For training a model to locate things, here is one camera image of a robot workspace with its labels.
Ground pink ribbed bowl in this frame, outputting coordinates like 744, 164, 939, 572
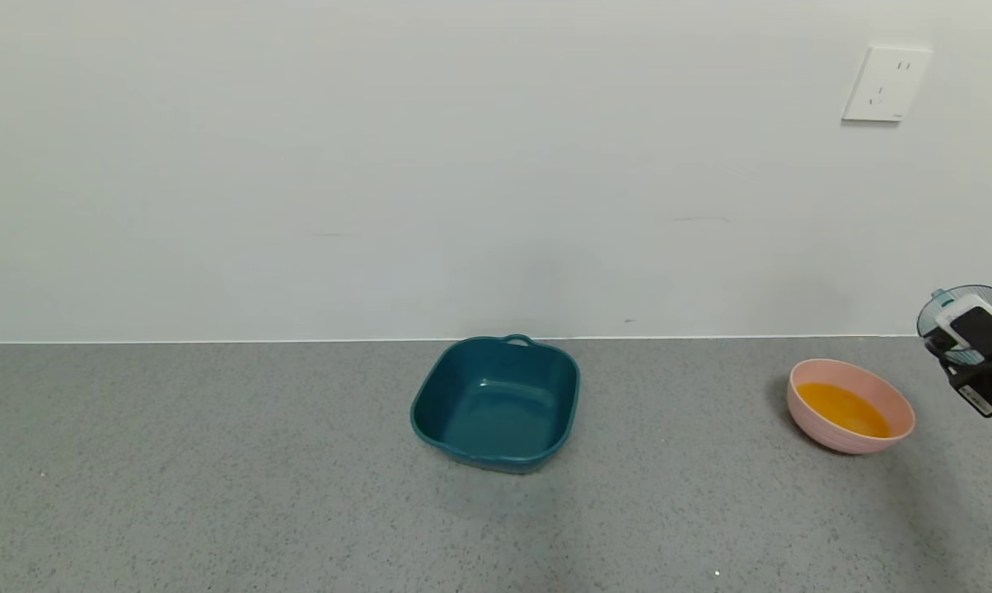
787, 357, 917, 455

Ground clear ribbed green-tinted cup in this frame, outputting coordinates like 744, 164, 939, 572
915, 284, 992, 368

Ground white black wrist camera box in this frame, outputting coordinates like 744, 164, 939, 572
934, 294, 992, 357

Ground white wall socket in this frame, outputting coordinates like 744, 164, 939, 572
841, 46, 933, 124

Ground teal plastic square tray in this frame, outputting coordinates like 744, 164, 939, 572
410, 334, 582, 475

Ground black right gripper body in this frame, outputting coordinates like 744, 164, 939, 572
941, 339, 992, 418

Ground orange juice liquid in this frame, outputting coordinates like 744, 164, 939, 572
797, 382, 891, 438

